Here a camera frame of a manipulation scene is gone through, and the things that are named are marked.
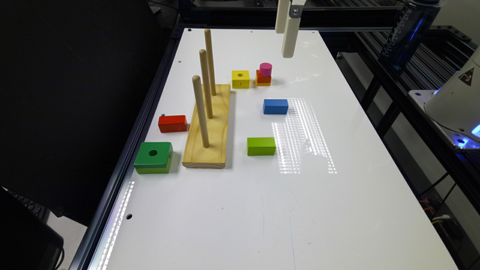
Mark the wooden peg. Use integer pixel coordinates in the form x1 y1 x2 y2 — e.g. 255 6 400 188
199 49 213 119
204 28 216 96
192 75 209 148

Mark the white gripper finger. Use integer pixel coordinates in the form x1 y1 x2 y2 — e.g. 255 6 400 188
275 0 290 34
282 0 306 59

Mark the rear wooden peg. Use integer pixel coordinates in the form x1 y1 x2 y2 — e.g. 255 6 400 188
204 28 216 96

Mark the dark green block with hole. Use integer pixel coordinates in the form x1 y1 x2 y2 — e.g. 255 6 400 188
134 142 173 168

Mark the middle wooden peg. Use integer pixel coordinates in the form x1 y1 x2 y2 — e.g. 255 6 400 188
199 49 213 119

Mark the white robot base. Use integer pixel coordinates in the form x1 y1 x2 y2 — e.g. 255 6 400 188
409 50 479 152

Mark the black keyboard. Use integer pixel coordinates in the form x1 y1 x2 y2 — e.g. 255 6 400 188
7 190 49 223

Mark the front wooden peg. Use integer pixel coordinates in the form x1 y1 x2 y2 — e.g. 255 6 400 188
192 75 209 148

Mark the black aluminium table frame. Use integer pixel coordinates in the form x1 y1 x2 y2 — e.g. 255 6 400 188
71 0 479 269

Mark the yellow block with hole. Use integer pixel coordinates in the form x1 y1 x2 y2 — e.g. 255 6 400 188
232 70 251 89

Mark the blue rectangular block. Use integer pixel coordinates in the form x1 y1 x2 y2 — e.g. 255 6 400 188
262 99 289 115

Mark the red rectangular block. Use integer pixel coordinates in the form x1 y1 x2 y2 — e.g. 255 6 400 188
157 115 188 133

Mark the orange square block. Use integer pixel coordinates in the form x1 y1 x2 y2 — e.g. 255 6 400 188
256 70 272 86

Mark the pink cylinder block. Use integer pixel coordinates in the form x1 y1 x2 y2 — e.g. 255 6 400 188
259 62 272 77

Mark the light green rectangular block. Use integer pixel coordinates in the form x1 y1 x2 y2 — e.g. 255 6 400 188
247 137 276 156

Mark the small yellow block under orange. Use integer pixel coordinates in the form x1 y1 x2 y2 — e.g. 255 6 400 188
255 76 272 86

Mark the wooden peg base board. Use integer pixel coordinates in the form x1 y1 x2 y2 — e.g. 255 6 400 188
182 84 230 169

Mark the black monitor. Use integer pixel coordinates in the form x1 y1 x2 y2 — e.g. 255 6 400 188
1 0 164 225

